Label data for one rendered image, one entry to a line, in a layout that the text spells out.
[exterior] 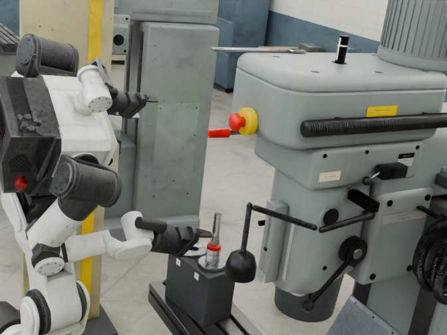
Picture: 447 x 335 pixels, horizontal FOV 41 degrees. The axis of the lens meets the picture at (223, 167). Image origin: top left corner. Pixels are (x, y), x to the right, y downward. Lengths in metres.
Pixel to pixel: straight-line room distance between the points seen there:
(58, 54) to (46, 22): 1.13
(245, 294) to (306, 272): 2.51
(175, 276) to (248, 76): 0.96
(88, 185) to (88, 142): 0.14
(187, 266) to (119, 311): 1.74
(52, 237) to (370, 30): 6.21
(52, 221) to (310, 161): 0.68
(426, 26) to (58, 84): 0.94
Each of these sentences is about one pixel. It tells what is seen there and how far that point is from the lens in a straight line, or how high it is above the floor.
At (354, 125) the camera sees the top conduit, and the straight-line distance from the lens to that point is 1.28.
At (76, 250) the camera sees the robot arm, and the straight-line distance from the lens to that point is 1.74.
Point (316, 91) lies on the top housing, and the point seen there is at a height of 1.86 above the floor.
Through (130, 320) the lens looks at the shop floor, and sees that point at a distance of 3.66.
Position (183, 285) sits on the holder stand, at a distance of 2.06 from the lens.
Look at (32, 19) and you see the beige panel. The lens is 2.88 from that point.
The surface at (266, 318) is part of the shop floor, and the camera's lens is 3.80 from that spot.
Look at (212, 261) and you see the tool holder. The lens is 1.98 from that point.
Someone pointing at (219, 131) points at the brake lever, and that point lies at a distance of 1.40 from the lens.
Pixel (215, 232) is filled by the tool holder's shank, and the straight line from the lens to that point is 1.94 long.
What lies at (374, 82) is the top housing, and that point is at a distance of 1.33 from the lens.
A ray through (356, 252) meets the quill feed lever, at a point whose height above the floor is 1.46.
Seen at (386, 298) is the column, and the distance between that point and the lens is 1.94.
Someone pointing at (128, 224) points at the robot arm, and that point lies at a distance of 1.78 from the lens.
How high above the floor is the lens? 2.13
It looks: 21 degrees down
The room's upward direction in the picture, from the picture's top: 7 degrees clockwise
